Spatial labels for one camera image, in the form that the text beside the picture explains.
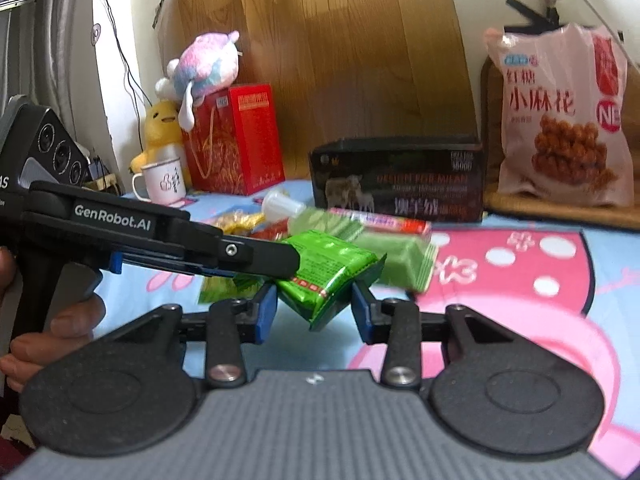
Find pastel plush toy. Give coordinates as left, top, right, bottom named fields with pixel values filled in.
left=154, top=30, right=241, bottom=131

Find black wall cable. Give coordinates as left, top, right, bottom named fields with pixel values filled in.
left=91, top=0, right=152, bottom=113

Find pink candy tube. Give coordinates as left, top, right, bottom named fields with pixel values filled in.
left=329, top=206, right=433, bottom=237

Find red gift box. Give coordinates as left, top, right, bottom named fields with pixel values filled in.
left=180, top=83, right=287, bottom=197

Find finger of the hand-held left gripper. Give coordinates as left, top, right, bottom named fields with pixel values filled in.
left=122, top=256, right=237, bottom=278
left=217, top=232, right=302, bottom=279

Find dark green snack packet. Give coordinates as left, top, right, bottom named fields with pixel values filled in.
left=274, top=229, right=389, bottom=332

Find pale green snack packet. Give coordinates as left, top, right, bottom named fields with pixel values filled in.
left=295, top=208, right=441, bottom=294

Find yellow wrapped candies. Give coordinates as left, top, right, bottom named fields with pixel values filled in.
left=209, top=211, right=267, bottom=237

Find person's left hand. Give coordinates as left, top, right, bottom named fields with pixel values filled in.
left=0, top=247, right=107, bottom=394

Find black cardboard box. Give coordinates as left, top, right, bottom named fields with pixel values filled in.
left=308, top=135, right=486, bottom=224

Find white cable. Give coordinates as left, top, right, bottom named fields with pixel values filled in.
left=562, top=0, right=640, bottom=68

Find small white bottle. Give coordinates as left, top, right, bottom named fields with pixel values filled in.
left=261, top=188, right=307, bottom=224

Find grey curtain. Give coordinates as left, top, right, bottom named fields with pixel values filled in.
left=0, top=0, right=110, bottom=153

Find yellow plush toy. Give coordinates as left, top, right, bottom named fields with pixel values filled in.
left=130, top=99, right=194, bottom=187

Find wooden board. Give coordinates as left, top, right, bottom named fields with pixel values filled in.
left=174, top=0, right=479, bottom=187

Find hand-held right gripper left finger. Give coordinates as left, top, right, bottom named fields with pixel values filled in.
left=107, top=283, right=279, bottom=389

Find printed blanket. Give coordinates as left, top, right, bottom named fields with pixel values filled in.
left=92, top=176, right=640, bottom=480

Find white enamel mug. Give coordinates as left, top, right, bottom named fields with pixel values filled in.
left=131, top=157, right=187, bottom=205

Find red snack packet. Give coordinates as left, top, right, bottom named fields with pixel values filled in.
left=249, top=224, right=291, bottom=242

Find large pink snack bag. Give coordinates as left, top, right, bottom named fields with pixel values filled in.
left=483, top=22, right=635, bottom=209

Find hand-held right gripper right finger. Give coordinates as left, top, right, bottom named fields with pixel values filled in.
left=350, top=283, right=521, bottom=389

